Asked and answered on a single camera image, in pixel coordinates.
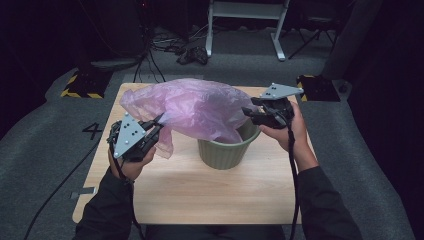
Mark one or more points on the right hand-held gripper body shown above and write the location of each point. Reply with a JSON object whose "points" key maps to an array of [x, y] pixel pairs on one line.
{"points": [[276, 106]]}

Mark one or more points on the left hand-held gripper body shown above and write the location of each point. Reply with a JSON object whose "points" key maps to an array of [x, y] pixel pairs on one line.
{"points": [[131, 136]]}

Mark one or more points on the pink plastic bag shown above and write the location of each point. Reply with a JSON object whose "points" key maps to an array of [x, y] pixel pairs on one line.
{"points": [[196, 106]]}

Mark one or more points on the green plastic bin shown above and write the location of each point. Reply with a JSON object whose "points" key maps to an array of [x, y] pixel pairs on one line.
{"points": [[223, 153]]}

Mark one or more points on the person's left hand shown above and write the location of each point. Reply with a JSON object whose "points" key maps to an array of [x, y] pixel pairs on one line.
{"points": [[131, 168]]}

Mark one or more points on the person's right hand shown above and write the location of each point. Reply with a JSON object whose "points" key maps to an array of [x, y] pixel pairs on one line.
{"points": [[300, 133]]}

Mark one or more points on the black yellow striped base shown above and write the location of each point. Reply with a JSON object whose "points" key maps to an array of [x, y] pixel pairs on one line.
{"points": [[318, 88], [85, 85]]}

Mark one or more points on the dark stand with grey foot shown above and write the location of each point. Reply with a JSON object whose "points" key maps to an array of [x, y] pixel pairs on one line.
{"points": [[113, 63]]}

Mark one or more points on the black bundle on floor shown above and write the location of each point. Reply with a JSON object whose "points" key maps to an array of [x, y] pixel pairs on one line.
{"points": [[193, 55]]}

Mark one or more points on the grey tape strip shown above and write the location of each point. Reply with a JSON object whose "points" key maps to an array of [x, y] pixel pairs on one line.
{"points": [[83, 193]]}

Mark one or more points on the black tripod stand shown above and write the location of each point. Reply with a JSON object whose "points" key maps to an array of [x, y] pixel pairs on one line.
{"points": [[316, 23]]}

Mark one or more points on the white metal desk frame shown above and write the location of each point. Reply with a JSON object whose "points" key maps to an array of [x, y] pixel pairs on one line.
{"points": [[246, 10]]}

